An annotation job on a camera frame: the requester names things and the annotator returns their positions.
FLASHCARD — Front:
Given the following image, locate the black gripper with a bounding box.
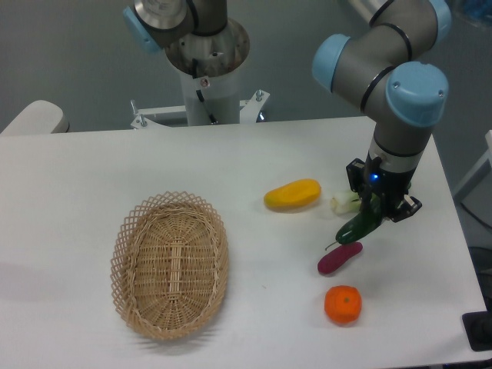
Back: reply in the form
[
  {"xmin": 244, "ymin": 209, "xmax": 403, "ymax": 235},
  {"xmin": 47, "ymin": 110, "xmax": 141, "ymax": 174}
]
[{"xmin": 346, "ymin": 154, "xmax": 422, "ymax": 222}]

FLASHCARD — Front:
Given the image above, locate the green cucumber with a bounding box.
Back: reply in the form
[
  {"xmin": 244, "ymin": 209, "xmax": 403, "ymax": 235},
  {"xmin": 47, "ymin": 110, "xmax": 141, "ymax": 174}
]
[{"xmin": 326, "ymin": 195, "xmax": 383, "ymax": 249}]

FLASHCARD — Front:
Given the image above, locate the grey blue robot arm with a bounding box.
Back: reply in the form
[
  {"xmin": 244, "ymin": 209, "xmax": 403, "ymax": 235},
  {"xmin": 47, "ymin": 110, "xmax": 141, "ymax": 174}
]
[{"xmin": 123, "ymin": 1, "xmax": 451, "ymax": 222}]

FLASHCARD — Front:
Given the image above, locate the green bok choy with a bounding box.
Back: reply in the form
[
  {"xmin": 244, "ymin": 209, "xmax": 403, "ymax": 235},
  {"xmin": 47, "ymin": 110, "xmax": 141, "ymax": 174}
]
[{"xmin": 330, "ymin": 191, "xmax": 361, "ymax": 214}]

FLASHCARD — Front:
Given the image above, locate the yellow mango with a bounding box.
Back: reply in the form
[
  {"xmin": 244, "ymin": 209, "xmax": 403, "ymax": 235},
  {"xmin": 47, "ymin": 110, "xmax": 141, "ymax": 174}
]
[{"xmin": 264, "ymin": 178, "xmax": 321, "ymax": 211}]

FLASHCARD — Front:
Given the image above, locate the purple sweet potato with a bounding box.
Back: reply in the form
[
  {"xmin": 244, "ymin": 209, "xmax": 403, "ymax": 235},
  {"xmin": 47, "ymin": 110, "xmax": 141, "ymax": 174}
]
[{"xmin": 317, "ymin": 241, "xmax": 363, "ymax": 274}]

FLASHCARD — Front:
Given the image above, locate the orange tangerine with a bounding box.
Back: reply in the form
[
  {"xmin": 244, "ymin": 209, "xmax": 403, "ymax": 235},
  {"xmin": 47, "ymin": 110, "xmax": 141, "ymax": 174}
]
[{"xmin": 324, "ymin": 285, "xmax": 362, "ymax": 324}]

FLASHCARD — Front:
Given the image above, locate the black device at table edge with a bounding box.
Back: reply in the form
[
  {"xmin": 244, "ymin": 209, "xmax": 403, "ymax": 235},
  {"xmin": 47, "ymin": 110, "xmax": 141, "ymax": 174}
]
[{"xmin": 462, "ymin": 311, "xmax": 491, "ymax": 352}]

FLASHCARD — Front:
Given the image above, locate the woven wicker basket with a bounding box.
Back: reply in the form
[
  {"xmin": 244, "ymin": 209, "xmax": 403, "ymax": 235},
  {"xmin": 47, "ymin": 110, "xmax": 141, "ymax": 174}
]
[{"xmin": 110, "ymin": 191, "xmax": 229, "ymax": 341}]

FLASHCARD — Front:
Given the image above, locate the white chair armrest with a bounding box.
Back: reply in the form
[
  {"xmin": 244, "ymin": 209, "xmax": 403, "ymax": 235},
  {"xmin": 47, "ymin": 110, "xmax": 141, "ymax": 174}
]
[{"xmin": 1, "ymin": 100, "xmax": 70, "ymax": 137}]

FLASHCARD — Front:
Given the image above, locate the white side table frame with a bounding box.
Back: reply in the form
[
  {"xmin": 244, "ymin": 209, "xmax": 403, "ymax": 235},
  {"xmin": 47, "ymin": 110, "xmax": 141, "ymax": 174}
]
[{"xmin": 452, "ymin": 131, "xmax": 491, "ymax": 202}]

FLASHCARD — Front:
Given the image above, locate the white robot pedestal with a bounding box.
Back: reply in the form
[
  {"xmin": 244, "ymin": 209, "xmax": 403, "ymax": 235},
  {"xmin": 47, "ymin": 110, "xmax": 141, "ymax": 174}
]
[{"xmin": 131, "ymin": 18, "xmax": 270, "ymax": 129}]

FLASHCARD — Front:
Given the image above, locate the black pedestal cable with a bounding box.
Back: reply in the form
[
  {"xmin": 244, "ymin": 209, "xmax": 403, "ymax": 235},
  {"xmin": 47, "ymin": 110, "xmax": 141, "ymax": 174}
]
[{"xmin": 191, "ymin": 58, "xmax": 219, "ymax": 125}]

